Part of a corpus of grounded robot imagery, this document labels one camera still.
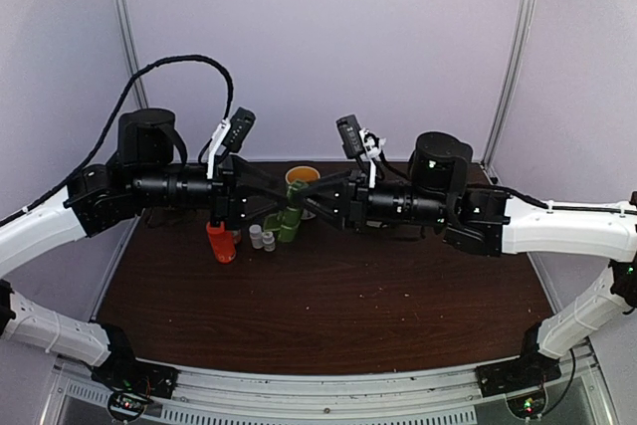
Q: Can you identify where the shorter small white bottle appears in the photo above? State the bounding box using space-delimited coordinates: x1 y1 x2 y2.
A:
262 231 276 252

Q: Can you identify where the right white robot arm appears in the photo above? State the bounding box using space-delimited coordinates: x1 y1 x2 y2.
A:
293 132 636 387

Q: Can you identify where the orange pill bottle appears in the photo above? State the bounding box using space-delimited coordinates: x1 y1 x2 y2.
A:
206 222 236 264

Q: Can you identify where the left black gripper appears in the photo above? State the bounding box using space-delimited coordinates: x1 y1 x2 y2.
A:
129 153 289 230

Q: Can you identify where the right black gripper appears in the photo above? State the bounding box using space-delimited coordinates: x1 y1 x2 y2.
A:
293 167 451 235

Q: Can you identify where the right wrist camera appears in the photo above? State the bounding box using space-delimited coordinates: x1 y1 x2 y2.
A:
335 114 386 189

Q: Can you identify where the white mug yellow inside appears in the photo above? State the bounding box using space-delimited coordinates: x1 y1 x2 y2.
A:
284 164 322 221

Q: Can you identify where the left aluminium frame post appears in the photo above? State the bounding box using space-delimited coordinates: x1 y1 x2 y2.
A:
103 0 150 112

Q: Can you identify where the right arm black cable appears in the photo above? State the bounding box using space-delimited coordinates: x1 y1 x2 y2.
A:
492 183 637 217

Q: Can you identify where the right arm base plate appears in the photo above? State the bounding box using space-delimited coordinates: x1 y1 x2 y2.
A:
476 359 561 398

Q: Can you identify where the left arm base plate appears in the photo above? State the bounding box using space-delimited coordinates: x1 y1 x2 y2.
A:
91 362 178 399

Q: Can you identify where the green weekly pill organizer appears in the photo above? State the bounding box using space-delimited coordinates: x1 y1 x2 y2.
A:
263 180 309 243

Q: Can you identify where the aluminium front rail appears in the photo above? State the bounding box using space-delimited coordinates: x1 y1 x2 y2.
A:
47 337 613 425

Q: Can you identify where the right aluminium frame post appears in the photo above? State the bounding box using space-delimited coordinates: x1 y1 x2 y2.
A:
481 0 536 176

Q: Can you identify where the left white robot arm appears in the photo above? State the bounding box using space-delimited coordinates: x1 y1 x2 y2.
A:
1 108 287 389

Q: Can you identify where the aluminium frame post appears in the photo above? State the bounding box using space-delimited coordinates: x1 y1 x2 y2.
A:
103 0 150 112
481 0 536 176

